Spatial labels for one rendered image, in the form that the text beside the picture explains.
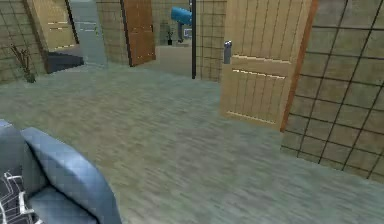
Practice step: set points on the reddish brown room door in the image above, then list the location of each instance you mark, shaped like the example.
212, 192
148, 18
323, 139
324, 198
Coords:
140, 31

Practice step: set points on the blue-grey armchair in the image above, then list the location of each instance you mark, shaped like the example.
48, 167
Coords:
63, 170

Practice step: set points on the bare twig house plant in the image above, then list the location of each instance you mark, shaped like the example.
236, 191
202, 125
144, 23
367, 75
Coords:
25, 65

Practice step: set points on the black white patterned cushion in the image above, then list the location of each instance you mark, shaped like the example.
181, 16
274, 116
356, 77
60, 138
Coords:
13, 200

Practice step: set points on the blue cylinder lamp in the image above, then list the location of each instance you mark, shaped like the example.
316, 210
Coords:
181, 15

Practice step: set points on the small potted house plant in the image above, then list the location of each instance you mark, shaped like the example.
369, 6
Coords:
170, 36

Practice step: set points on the light wooden room door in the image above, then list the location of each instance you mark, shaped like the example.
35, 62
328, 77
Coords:
263, 63

